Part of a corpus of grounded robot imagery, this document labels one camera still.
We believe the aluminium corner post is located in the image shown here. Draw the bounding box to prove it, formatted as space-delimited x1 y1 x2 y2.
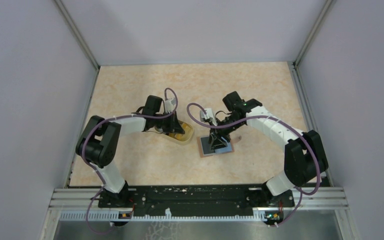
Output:
52 0 100 71
293 0 337 69

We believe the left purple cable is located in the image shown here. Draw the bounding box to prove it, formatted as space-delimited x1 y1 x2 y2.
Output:
80 87 179 236

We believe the left aluminium corner post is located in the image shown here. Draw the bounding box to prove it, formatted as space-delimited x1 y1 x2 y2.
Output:
52 0 100 71

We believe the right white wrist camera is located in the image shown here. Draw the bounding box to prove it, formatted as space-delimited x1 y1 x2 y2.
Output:
199 108 218 126

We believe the beige oval card tray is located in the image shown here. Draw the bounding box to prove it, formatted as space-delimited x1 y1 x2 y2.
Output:
162 121 195 146

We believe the white slotted cable duct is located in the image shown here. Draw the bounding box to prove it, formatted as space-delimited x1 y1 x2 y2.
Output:
59 210 268 222

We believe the brown leather card holder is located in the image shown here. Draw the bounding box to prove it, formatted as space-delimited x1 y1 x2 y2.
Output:
196 135 242 158

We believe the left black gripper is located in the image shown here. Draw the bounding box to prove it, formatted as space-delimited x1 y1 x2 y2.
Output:
153 110 185 134

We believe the aluminium frame rail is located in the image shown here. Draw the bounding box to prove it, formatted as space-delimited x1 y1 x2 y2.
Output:
48 187 350 210

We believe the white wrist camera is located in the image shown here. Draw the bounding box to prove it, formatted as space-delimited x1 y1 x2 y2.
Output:
199 108 218 126
163 98 177 114

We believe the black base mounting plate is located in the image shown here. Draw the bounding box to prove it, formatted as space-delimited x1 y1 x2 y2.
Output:
98 183 295 217

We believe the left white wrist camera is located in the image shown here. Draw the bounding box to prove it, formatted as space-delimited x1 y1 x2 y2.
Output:
163 98 177 114

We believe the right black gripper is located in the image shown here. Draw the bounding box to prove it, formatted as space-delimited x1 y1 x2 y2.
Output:
208 114 245 151

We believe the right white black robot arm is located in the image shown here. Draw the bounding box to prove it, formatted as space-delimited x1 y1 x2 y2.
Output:
200 91 328 206

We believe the black credit card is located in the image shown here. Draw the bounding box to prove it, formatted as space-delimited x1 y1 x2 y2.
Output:
199 136 215 156

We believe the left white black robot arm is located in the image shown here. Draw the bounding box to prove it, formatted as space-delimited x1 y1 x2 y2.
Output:
75 95 186 207

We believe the right aluminium corner post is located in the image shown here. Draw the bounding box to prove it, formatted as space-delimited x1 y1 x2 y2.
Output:
293 0 337 69

